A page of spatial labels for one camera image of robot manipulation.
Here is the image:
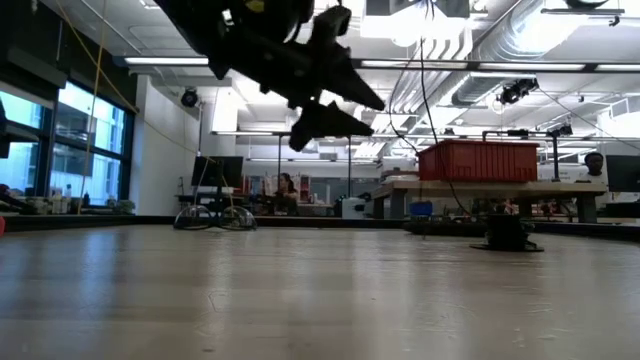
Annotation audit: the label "large window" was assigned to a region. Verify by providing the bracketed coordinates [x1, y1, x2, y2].
[0, 79, 135, 215]

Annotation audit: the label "yellow extension cable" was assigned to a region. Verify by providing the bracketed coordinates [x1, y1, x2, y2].
[77, 0, 109, 216]

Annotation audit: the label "silver ventilation duct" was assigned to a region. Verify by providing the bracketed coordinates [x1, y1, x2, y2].
[451, 72, 540, 107]

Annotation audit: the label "yellow hanging cable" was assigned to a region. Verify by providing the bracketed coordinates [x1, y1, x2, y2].
[54, 0, 236, 214]

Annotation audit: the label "black camera stand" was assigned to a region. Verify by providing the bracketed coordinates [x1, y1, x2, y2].
[481, 123, 575, 184]

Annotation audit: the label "wooden top rolling workbench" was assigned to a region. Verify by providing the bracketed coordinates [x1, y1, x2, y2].
[372, 178, 609, 225]

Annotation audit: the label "clear safety glasses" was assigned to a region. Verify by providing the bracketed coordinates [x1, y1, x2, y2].
[173, 203, 259, 232]

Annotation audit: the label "black monitor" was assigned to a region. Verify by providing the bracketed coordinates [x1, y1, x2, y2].
[191, 155, 245, 190]
[605, 154, 640, 194]

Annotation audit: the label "black metal rack frame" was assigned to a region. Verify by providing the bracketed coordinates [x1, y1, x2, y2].
[276, 132, 353, 199]

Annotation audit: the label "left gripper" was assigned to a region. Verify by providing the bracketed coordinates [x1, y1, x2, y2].
[207, 5, 387, 153]

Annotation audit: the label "thin black cord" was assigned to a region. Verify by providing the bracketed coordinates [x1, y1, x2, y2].
[387, 0, 474, 217]

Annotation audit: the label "black cord spool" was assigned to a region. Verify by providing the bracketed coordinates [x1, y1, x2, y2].
[469, 213, 545, 253]

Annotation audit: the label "white ceiling unit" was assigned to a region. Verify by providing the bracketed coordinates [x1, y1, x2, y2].
[359, 0, 471, 40]

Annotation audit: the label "person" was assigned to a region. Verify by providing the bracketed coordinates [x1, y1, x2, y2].
[574, 151, 609, 184]
[269, 172, 302, 217]

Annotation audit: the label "red ribbed plastic bin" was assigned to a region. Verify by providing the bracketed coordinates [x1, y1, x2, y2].
[417, 139, 540, 183]

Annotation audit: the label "white machine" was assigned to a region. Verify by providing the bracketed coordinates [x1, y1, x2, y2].
[341, 196, 370, 220]

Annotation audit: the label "black ceiling camera rig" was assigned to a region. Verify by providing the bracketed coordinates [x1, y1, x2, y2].
[496, 77, 540, 106]

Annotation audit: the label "black keypad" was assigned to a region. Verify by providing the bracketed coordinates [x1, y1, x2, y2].
[403, 218, 489, 238]

